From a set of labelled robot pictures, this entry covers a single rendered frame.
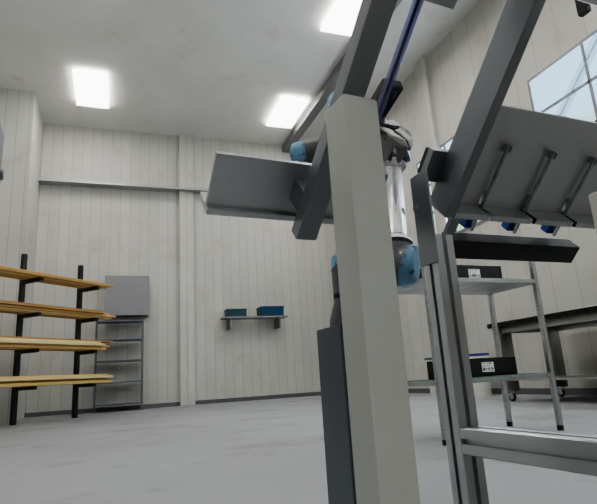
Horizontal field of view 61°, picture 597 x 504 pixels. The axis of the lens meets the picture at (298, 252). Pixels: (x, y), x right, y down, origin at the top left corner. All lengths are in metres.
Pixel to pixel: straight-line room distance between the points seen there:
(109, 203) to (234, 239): 2.82
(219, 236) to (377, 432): 11.22
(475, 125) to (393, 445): 0.53
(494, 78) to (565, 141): 0.25
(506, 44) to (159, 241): 10.94
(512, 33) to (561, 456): 0.61
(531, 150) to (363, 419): 0.61
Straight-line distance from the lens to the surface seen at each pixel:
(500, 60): 0.92
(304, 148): 1.36
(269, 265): 11.93
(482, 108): 0.93
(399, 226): 1.55
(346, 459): 1.46
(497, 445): 0.85
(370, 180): 0.74
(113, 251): 11.52
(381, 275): 0.71
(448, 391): 0.90
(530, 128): 1.04
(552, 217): 1.15
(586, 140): 1.15
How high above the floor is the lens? 0.41
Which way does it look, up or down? 14 degrees up
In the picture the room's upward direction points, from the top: 4 degrees counter-clockwise
